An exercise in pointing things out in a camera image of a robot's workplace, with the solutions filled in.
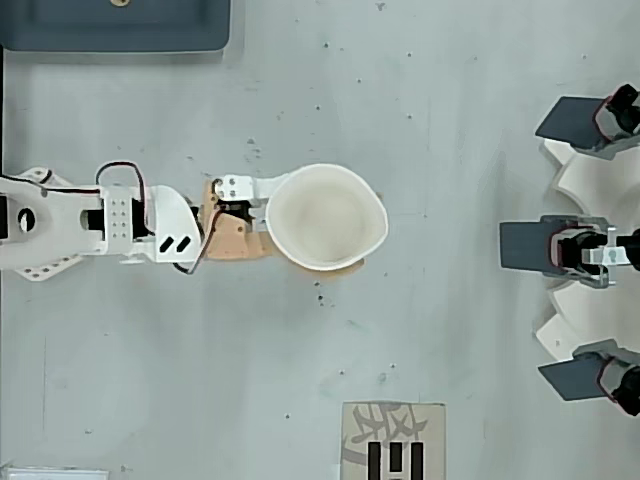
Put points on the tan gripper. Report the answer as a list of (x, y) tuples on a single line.
[(231, 239)]

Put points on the black paper cup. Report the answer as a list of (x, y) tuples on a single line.
[(325, 215)]

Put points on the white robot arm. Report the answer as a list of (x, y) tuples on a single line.
[(55, 220)]

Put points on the cardboard card with black bars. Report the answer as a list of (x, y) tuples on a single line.
[(360, 450)]

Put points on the grey paddle actuator unit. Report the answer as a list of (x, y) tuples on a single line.
[(570, 380), (522, 245), (565, 120)]

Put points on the dark blue tray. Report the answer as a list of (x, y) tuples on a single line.
[(115, 25)]

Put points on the white round machine base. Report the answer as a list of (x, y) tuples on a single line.
[(580, 180)]

